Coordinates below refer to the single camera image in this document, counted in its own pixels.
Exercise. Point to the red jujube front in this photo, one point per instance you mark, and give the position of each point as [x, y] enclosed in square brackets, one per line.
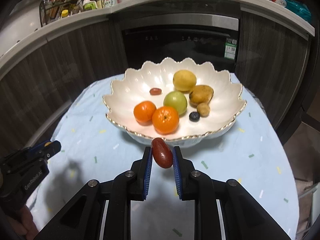
[161, 153]

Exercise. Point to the teal snack bag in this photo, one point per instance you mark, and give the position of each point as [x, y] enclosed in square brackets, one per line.
[296, 7]

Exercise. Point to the red jujube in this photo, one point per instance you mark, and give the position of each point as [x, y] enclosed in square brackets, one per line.
[155, 91]
[161, 153]

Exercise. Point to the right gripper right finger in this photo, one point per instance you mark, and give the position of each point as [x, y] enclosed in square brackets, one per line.
[192, 184]

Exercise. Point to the small brown kiwi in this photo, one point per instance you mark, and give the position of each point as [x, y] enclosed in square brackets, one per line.
[203, 109]

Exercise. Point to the green apple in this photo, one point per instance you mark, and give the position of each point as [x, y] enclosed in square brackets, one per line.
[176, 100]

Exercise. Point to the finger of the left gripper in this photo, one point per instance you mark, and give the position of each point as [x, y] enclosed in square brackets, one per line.
[38, 148]
[51, 148]

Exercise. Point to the dark blueberry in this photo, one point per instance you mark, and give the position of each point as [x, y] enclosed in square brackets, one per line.
[194, 116]

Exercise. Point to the left hand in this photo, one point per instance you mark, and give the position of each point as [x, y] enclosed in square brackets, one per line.
[17, 224]

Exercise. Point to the yellow brown mango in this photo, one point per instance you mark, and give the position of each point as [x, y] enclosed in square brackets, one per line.
[201, 94]

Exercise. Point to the black wire spice rack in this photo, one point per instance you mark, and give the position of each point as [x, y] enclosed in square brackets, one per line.
[50, 10]

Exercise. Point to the black built-in dishwasher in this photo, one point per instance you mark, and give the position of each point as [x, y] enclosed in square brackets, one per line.
[201, 37]

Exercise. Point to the orange mandarin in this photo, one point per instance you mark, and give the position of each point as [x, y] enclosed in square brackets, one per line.
[165, 120]
[144, 111]

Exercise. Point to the light blue patterned tablecloth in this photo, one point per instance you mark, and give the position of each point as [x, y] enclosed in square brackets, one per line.
[92, 148]

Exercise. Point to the yellow capped bottle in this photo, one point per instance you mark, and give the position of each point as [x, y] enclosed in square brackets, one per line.
[64, 13]

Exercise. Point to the green lidded container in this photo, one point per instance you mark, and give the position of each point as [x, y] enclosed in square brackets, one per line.
[89, 5]

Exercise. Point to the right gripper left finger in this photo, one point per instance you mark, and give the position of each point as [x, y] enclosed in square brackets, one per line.
[131, 185]

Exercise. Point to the dark wood cabinet door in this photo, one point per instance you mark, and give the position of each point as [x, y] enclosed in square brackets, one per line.
[52, 75]

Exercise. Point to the white scalloped ceramic bowl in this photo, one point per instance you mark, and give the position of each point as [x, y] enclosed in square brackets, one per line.
[225, 105]

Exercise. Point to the yellow lemon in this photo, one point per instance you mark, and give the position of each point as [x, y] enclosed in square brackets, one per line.
[184, 80]

